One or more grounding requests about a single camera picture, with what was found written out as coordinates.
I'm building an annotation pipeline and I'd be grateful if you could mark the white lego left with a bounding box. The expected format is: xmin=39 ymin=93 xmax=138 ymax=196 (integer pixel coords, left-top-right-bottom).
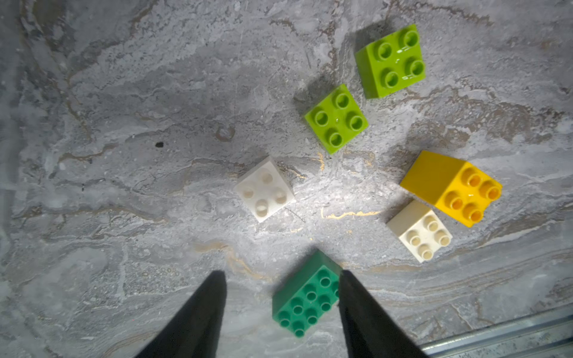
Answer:
xmin=234 ymin=156 xmax=295 ymax=222

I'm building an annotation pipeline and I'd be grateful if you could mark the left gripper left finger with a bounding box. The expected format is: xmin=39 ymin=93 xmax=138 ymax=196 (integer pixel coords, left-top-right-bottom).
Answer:
xmin=137 ymin=270 xmax=227 ymax=357

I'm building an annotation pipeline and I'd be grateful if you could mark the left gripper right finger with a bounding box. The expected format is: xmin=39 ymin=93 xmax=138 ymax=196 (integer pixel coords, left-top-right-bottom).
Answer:
xmin=339 ymin=270 xmax=426 ymax=358

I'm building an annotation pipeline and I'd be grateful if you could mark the aluminium front rail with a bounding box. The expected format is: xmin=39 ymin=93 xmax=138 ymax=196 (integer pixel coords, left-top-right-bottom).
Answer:
xmin=420 ymin=304 xmax=572 ymax=357

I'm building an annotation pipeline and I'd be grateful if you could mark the yellow lego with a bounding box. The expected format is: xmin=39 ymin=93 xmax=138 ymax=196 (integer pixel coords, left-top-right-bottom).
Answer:
xmin=400 ymin=151 xmax=503 ymax=228

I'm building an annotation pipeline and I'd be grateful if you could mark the lime lego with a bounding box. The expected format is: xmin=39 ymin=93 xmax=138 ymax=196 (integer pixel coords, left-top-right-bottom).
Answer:
xmin=304 ymin=84 xmax=369 ymax=155
xmin=355 ymin=24 xmax=425 ymax=99

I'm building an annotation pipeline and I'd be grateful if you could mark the cream lego lower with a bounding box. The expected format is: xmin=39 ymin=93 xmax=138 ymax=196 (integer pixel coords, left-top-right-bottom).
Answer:
xmin=386 ymin=200 xmax=452 ymax=263

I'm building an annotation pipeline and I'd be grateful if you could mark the lime lego left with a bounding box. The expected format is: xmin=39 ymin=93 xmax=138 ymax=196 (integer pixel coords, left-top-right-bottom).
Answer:
xmin=304 ymin=84 xmax=369 ymax=155

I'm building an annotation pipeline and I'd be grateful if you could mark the lime lego right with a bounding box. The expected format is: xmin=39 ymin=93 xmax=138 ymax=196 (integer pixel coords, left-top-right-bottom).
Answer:
xmin=355 ymin=24 xmax=425 ymax=99

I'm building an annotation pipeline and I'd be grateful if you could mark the dark green long lego lower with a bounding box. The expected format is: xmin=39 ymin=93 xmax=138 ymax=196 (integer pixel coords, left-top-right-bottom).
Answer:
xmin=272 ymin=250 xmax=343 ymax=338

